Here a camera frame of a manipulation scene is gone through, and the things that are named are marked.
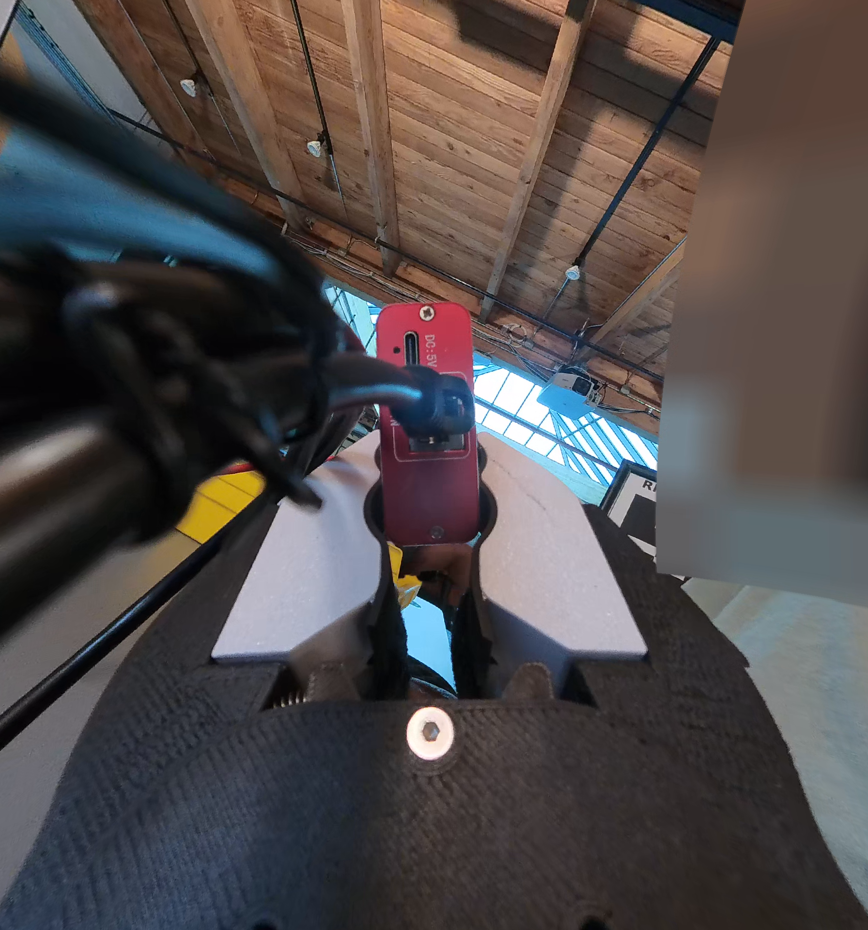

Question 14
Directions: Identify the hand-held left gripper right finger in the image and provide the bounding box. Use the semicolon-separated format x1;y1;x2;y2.
450;434;650;697

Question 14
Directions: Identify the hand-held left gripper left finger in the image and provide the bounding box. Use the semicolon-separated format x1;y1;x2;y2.
212;438;412;700

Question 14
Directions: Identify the red usb hub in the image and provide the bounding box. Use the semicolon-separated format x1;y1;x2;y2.
373;303;483;546

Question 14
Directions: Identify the yellow plastic bin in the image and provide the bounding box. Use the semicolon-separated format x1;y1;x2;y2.
178;465;269;544

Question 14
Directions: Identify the black framed marker sign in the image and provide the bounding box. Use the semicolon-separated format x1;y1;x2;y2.
598;458;660;560

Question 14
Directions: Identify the white ceiling projector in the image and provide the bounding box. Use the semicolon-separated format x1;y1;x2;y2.
536;365;602;420

